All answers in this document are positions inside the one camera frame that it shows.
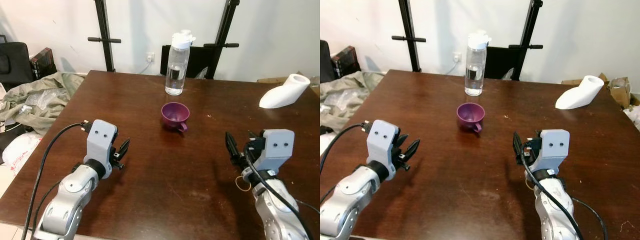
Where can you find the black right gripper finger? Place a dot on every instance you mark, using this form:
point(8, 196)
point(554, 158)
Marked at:
point(232, 149)
point(520, 149)
point(253, 136)
point(540, 134)

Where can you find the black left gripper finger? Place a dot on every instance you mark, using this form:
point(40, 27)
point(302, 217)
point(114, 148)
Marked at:
point(125, 148)
point(412, 150)
point(118, 147)
point(403, 143)

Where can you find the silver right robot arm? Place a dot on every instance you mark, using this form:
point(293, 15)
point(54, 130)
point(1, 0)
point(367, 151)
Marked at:
point(272, 210)
point(552, 210)

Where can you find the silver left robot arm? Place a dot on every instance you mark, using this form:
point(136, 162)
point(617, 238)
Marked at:
point(70, 197)
point(350, 197)

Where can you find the tan rubber band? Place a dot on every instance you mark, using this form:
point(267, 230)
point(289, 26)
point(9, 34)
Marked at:
point(527, 184)
point(237, 184)

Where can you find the white plastic scoop-shaped vessel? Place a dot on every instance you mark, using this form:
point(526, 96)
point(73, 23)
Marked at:
point(282, 94)
point(577, 95)

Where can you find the purple plastic cup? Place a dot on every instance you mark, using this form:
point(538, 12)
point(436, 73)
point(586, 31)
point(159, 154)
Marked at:
point(174, 116)
point(470, 117)

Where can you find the white plastic bag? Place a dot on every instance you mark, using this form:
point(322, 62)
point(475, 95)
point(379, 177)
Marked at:
point(20, 147)
point(326, 142)

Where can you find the olive crumpled cloth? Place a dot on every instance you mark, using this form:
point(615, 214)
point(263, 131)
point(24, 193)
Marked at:
point(35, 100)
point(345, 97)

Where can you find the open brown cardboard box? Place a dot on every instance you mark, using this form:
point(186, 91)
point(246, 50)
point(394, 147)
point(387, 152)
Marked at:
point(620, 90)
point(314, 85)

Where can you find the black flat case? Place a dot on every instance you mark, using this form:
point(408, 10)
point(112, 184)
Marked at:
point(500, 62)
point(197, 60)

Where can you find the clear white-capped water bottle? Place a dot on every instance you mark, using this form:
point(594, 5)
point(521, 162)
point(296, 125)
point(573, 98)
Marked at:
point(177, 65)
point(475, 65)

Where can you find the dark red-edged box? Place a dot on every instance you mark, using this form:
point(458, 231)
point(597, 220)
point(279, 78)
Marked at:
point(346, 60)
point(42, 62)

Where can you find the black bag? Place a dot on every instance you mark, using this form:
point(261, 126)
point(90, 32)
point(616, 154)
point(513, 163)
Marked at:
point(326, 62)
point(14, 65)

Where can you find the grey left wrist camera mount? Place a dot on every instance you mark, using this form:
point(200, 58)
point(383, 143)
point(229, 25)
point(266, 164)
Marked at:
point(382, 141)
point(101, 140)

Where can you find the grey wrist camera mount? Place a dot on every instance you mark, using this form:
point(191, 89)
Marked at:
point(382, 141)
point(277, 147)
point(101, 140)
point(554, 147)

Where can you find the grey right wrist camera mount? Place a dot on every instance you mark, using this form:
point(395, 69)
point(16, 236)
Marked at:
point(277, 147)
point(554, 147)

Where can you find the white wall socket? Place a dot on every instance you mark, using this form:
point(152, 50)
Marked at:
point(457, 56)
point(149, 56)

